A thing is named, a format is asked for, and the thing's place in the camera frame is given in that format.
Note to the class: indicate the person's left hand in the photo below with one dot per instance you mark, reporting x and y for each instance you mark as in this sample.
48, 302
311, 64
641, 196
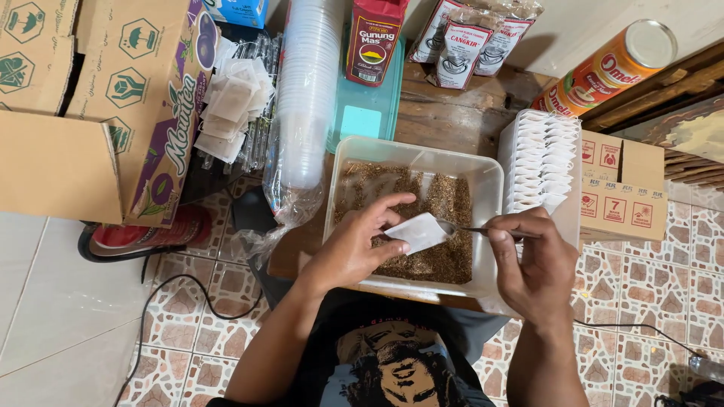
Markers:
339, 254

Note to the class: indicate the black bag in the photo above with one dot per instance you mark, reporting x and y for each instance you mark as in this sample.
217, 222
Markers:
698, 395

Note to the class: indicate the person's right hand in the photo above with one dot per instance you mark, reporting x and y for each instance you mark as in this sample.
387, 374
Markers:
540, 271

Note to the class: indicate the metal spoon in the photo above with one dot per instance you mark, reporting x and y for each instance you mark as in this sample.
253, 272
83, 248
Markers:
469, 229

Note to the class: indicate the white plastic tray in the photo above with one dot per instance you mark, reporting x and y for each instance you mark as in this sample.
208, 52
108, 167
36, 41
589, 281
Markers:
567, 223

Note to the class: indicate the small brown cardboard box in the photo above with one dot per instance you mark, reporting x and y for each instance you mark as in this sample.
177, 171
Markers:
622, 212
622, 161

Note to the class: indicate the black printed t-shirt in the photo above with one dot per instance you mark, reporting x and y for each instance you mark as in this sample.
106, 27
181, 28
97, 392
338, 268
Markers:
390, 362

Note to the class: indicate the bagged stack of clear cups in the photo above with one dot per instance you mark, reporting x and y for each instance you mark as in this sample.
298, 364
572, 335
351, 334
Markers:
305, 102

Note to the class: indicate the loose dried tea leaves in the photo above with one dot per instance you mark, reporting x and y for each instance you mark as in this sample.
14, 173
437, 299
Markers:
447, 198

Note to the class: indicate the pile of empty tea bags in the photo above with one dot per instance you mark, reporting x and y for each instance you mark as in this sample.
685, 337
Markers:
232, 107

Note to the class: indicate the bundle of clear plastic sleeves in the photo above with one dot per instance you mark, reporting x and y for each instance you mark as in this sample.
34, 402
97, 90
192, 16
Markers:
263, 141

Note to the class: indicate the large printed cardboard box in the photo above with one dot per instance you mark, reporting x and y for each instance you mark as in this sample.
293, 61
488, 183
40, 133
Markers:
113, 102

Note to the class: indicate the white and red tea packet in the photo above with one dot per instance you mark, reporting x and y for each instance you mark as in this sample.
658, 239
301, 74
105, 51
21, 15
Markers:
503, 45
461, 54
427, 34

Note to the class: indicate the red cylinder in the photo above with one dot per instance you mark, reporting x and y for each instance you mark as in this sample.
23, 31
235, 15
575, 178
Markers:
152, 234

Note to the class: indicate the orange tin can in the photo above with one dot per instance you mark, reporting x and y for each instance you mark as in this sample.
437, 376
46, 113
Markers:
605, 70

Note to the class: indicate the wooden rack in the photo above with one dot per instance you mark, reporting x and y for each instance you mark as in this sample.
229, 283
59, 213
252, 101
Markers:
679, 118

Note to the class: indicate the white tea bag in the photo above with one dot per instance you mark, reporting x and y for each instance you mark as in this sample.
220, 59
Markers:
421, 232

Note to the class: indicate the clear plastic container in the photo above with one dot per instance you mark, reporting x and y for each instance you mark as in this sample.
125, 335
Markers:
486, 186

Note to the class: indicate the row of filled tea bags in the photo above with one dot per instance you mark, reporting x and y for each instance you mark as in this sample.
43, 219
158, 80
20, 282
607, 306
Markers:
543, 158

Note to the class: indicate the blue milk carton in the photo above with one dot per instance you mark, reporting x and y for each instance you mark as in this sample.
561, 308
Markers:
237, 11

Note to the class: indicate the teal plastic lid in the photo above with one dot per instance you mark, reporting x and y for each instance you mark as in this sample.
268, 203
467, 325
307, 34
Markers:
362, 121

